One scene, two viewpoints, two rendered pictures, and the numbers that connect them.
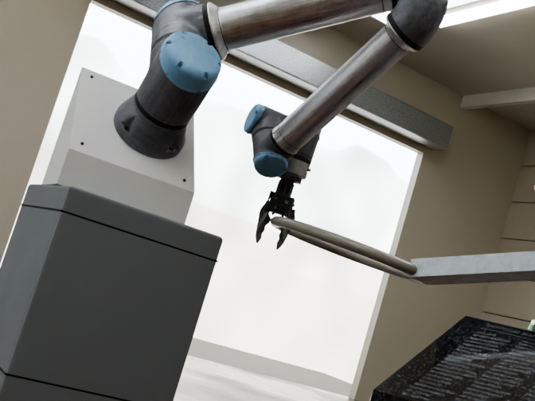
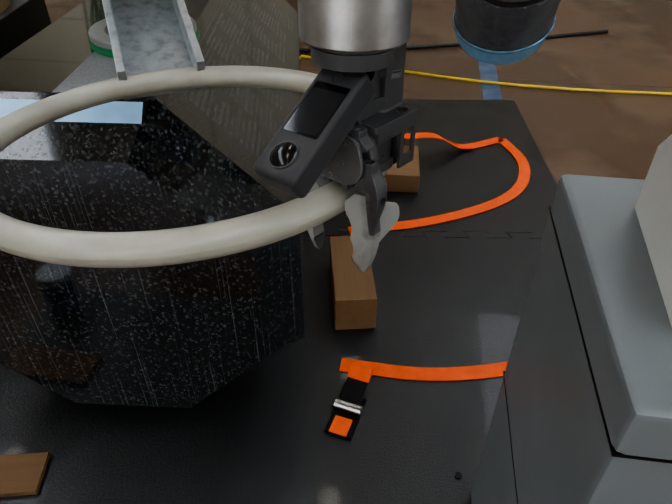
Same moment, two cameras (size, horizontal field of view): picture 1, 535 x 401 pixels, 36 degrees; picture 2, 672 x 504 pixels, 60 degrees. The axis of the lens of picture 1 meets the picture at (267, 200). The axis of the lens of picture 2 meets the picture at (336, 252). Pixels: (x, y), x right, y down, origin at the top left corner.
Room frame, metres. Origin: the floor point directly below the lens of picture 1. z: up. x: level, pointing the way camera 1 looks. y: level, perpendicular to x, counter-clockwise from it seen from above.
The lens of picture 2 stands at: (2.71, 0.23, 1.27)
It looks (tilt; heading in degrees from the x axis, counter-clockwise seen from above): 39 degrees down; 216
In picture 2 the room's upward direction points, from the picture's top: straight up
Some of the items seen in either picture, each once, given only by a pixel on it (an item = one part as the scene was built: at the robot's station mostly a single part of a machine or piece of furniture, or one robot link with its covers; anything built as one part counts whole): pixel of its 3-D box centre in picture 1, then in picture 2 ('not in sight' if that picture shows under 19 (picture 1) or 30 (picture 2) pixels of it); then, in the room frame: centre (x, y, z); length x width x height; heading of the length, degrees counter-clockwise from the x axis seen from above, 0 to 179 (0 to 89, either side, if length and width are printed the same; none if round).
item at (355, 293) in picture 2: not in sight; (351, 280); (1.59, -0.52, 0.07); 0.30 x 0.12 x 0.12; 39
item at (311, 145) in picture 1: (301, 140); not in sight; (2.30, -0.04, 1.21); 0.10 x 0.09 x 0.12; 113
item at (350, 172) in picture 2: (283, 195); (357, 110); (2.30, -0.04, 1.04); 0.09 x 0.08 x 0.12; 175
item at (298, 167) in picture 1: (293, 169); (351, 14); (2.31, -0.05, 1.12); 0.10 x 0.09 x 0.05; 85
